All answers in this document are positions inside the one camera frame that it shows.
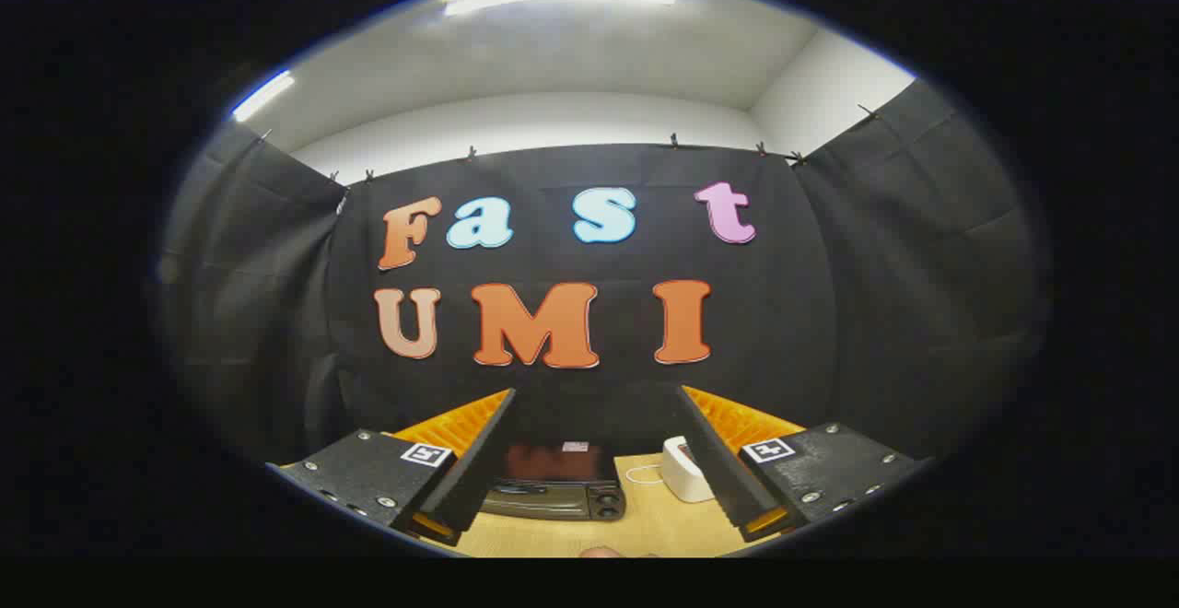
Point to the long ceiling light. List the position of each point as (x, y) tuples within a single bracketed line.
[(553, 5), (262, 97)]

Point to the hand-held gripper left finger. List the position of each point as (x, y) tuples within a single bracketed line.
[(479, 461)]

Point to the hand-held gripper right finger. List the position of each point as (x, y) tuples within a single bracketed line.
[(718, 461)]

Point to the black toaster oven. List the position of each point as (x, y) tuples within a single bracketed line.
[(553, 499)]

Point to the row of small black clips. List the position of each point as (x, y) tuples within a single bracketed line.
[(673, 140)]

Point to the white bread toaster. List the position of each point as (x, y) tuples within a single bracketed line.
[(682, 475)]

